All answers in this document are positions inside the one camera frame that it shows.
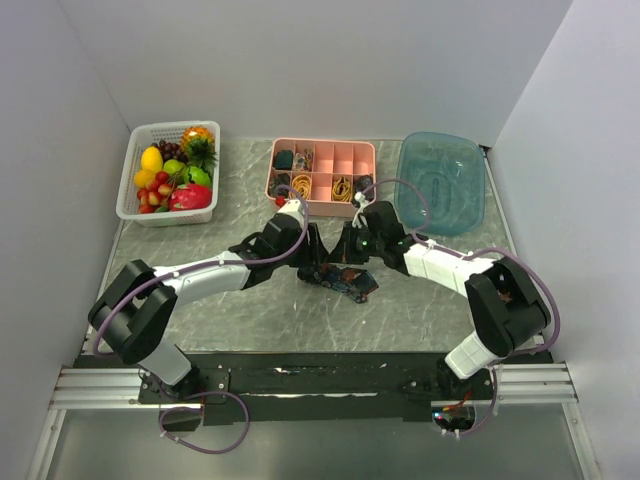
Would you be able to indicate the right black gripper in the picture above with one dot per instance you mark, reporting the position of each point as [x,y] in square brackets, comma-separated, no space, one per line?
[344,252]

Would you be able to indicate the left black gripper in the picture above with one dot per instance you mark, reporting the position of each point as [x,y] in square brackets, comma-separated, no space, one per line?
[314,254]

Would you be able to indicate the dark floral patterned necktie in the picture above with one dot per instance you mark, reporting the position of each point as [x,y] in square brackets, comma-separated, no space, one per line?
[353,283]

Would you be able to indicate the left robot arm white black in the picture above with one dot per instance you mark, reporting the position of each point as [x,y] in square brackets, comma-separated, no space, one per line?
[132,314]

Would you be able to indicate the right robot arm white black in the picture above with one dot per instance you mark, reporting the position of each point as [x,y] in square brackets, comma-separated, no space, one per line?
[508,303]

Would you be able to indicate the rolled yellow tie right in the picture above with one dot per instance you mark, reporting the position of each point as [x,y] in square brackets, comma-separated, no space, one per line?
[341,190]

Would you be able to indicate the rolled yellow tie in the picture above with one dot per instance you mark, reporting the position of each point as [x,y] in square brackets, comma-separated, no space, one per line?
[341,190]
[302,185]

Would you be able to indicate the rolled dark patterned tie right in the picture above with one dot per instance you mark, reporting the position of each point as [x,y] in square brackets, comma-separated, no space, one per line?
[362,183]

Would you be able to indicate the rolled dark patterned tie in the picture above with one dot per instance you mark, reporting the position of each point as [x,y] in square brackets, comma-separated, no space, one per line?
[278,184]
[362,183]

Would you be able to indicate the rolled yellow tie left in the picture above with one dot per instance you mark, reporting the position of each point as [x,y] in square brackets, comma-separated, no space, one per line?
[302,185]

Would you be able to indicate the rolled dark patterned tie left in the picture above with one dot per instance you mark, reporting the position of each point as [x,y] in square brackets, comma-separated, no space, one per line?
[278,184]

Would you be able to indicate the pink compartment organizer box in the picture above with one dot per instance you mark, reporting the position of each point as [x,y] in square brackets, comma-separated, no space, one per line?
[332,158]

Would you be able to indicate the rolled colourful dotted tie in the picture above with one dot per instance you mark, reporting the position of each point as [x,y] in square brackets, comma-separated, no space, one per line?
[303,161]

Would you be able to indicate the rolled dark green tie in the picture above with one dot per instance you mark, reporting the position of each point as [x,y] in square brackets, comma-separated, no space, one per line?
[283,160]

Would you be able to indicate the teal translucent plastic tub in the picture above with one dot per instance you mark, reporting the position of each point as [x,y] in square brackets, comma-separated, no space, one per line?
[442,184]

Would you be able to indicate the pink dragon fruit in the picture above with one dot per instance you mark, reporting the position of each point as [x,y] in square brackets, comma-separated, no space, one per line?
[190,197]

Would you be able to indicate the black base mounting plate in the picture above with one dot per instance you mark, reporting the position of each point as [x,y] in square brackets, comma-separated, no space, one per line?
[271,386]

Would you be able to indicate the orange pineapple with leaves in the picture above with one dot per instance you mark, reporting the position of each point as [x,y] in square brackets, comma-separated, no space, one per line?
[198,145]

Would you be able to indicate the light green pear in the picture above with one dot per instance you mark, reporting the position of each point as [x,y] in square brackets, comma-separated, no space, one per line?
[173,166]

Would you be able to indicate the red cherry bunch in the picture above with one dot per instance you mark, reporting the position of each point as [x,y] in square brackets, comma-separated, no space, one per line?
[154,198]

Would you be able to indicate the dark purple grapes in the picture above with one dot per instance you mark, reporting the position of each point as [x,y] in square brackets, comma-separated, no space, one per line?
[171,151]

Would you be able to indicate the yellow lemon lower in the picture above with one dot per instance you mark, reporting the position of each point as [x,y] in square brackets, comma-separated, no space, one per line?
[143,177]

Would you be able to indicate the yellow lemon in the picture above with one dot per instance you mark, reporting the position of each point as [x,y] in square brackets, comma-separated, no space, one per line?
[152,160]
[143,177]

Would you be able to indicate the yellow lemon upper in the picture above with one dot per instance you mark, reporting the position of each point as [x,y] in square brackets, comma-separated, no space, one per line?
[152,160]

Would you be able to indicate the white plastic fruit basket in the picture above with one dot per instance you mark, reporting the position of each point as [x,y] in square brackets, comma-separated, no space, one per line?
[143,137]

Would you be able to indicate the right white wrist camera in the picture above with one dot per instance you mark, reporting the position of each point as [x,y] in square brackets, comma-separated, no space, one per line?
[361,203]

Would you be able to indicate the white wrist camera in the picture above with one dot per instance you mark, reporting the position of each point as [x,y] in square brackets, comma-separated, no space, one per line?
[361,203]
[293,208]

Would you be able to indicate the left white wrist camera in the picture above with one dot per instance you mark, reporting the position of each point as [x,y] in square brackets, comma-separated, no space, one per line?
[293,208]

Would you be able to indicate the aluminium rail frame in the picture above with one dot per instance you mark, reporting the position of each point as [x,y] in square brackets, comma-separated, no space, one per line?
[100,384]

